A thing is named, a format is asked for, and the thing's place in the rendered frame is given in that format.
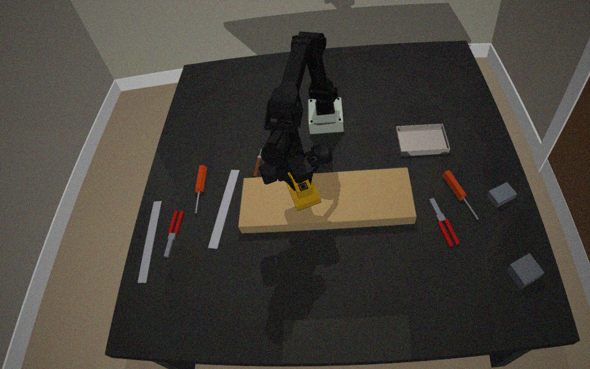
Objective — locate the tan panel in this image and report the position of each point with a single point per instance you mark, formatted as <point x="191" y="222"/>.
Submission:
<point x="350" y="199"/>

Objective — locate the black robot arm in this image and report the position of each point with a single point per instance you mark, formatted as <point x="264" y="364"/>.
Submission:
<point x="285" y="105"/>

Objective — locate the orange-handled awl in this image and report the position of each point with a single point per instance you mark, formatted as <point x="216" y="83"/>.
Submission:
<point x="200" y="181"/>
<point x="459" y="192"/>

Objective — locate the light grey flat strip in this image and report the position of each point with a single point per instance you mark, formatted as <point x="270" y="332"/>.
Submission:
<point x="148" y="248"/>
<point x="220" y="220"/>

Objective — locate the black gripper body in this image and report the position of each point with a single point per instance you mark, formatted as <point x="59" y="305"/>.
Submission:
<point x="270" y="173"/>

